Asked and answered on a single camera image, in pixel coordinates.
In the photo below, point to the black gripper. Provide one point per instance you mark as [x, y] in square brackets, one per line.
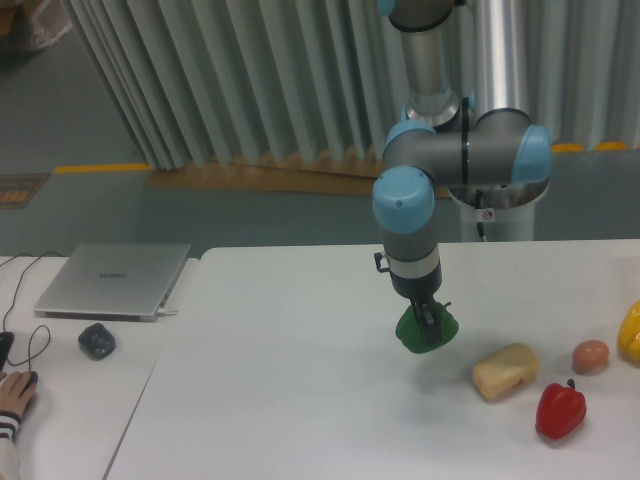
[422, 290]

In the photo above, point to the green bell pepper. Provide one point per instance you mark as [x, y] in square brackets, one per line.
[442, 331]

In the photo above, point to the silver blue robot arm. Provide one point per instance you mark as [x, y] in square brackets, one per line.
[443, 140]

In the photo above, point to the striped sleeve forearm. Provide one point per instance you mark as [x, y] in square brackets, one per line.
[10, 460]

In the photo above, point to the red bell pepper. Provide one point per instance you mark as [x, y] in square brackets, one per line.
[561, 409]

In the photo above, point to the yellow bell pepper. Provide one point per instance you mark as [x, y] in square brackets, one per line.
[628, 339]

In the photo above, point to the person's hand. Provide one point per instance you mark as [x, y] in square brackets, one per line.
[15, 396]

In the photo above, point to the yellow bread loaf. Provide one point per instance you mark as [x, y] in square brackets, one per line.
[504, 370]

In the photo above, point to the brown egg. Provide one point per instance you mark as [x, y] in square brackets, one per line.
[590, 356]

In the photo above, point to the brown cardboard sheet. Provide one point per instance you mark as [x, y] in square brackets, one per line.
[325, 175]

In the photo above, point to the silver closed laptop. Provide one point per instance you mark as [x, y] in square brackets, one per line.
[114, 281]

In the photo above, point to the dark grey earbuds case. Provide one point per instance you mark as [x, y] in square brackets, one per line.
[97, 342]

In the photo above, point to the pale green curtain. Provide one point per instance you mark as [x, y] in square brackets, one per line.
[226, 80]

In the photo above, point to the black device at edge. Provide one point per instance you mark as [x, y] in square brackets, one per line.
[6, 343]

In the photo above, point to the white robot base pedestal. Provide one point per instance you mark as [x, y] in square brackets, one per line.
[498, 213]

